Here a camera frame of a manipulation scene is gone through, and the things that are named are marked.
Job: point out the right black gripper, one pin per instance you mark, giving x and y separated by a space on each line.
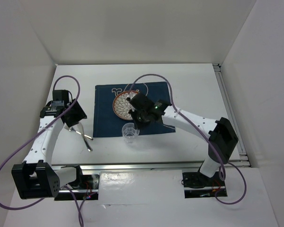
139 125

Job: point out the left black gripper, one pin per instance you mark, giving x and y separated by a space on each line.
79 114

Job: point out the floral ceramic plate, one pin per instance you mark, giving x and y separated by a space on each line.
121 105

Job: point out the clear plastic cup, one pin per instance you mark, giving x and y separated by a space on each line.
130 132

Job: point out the blue whale placemat cloth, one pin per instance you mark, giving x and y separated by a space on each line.
106 122

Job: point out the silver table knife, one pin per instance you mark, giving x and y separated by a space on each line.
85 139

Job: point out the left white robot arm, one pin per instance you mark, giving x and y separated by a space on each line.
34 177

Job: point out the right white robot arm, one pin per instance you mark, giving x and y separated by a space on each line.
219 134

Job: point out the silver fork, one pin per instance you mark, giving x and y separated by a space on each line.
72 129

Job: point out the front aluminium rail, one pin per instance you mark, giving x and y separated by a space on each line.
140 166

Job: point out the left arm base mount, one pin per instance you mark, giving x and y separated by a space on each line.
82 182

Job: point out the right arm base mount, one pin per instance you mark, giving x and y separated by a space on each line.
197 185

